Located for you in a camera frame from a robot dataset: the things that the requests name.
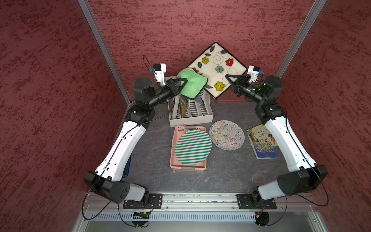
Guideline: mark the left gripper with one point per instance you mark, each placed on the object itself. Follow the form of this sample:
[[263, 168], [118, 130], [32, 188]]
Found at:
[[172, 87]]

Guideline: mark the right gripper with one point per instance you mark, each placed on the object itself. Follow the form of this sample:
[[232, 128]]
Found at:
[[237, 86]]

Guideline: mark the green microfibre cloth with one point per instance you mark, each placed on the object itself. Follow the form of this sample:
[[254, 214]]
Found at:
[[195, 83]]

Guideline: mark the square floral plate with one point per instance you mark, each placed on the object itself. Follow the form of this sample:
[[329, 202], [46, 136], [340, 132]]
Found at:
[[215, 63]]

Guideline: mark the colourful squiggle round plate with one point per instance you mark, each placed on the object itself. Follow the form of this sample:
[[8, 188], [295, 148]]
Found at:
[[227, 135]]

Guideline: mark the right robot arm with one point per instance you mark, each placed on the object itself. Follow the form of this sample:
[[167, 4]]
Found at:
[[304, 174]]

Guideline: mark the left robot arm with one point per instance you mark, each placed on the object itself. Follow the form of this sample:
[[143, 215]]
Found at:
[[106, 181]]

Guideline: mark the green striped round plate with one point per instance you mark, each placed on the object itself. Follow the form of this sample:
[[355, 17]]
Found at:
[[193, 147]]

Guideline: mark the book in rack left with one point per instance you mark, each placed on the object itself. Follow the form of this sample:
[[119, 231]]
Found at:
[[175, 107]]

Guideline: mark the yellow illustrated book in rack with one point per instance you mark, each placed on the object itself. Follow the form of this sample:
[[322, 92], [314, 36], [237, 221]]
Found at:
[[183, 103]]

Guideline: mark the white file organiser rack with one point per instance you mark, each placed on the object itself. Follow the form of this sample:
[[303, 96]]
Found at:
[[198, 111]]

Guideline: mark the illustrated children's book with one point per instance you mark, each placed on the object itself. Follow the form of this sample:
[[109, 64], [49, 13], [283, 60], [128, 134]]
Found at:
[[263, 143]]

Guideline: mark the pink plastic basket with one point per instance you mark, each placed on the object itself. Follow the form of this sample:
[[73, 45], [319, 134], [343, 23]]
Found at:
[[175, 164]]

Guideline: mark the blue stapler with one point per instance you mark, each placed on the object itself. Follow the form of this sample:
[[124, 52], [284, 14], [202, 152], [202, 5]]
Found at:
[[126, 169]]

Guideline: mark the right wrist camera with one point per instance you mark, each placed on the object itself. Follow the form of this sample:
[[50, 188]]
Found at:
[[254, 73]]

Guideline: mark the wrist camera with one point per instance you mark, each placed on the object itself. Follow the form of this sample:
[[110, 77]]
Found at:
[[159, 71], [254, 73]]

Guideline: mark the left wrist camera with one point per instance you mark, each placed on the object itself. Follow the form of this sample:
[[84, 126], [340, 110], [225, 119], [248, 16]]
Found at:
[[159, 71]]

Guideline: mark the right aluminium corner post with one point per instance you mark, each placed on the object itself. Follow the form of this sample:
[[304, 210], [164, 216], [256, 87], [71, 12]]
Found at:
[[302, 33]]

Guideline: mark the aluminium corner post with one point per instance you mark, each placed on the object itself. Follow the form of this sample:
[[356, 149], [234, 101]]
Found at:
[[88, 13], [302, 33]]

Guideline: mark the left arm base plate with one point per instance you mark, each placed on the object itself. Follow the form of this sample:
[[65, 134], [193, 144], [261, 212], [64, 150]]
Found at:
[[150, 201]]

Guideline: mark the aluminium front rail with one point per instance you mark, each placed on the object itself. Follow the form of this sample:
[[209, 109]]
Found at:
[[223, 201]]

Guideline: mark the left aluminium corner post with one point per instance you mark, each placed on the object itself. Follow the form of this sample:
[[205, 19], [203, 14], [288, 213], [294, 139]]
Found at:
[[88, 13]]

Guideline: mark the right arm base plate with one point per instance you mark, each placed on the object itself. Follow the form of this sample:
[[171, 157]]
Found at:
[[255, 202]]

